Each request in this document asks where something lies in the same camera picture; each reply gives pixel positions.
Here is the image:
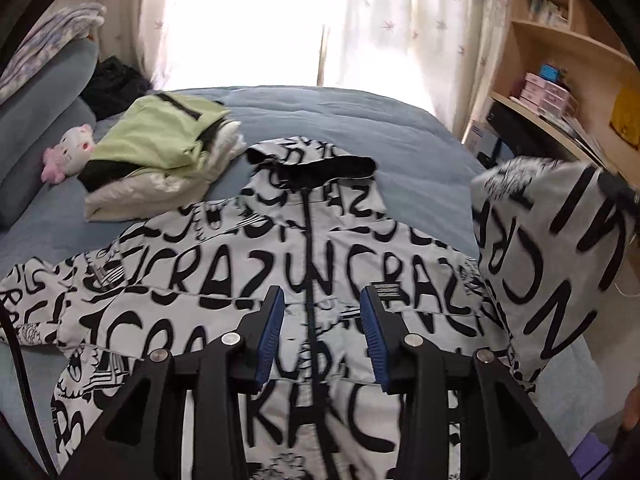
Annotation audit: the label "black white graffiti print jacket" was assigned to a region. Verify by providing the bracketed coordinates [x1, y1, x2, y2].
[1, 138, 632, 479]

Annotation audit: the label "black clothing pile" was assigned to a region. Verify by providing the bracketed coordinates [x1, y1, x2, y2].
[80, 56, 151, 122]

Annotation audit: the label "folded cream puffer jacket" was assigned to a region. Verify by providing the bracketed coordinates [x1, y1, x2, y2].
[85, 120, 246, 222]

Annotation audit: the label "Hello Kitty plush toy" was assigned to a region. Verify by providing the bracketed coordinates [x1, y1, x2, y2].
[40, 124, 96, 184]

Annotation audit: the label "folded light green garment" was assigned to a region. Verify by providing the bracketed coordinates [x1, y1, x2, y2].
[78, 92, 230, 192]

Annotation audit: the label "folded blue quilt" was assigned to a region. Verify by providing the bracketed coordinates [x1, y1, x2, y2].
[0, 39, 98, 230]

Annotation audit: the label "pink storage boxes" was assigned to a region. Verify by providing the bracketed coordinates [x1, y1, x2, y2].
[518, 73, 578, 117]

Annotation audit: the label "wooden bookshelf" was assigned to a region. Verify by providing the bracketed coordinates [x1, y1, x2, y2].
[485, 0, 639, 185]

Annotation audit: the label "floral sheer curtain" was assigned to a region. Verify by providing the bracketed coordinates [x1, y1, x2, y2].
[138, 0, 510, 136]

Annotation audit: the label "folded purple floral blanket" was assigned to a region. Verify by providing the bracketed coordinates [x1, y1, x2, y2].
[1, 2, 106, 102]

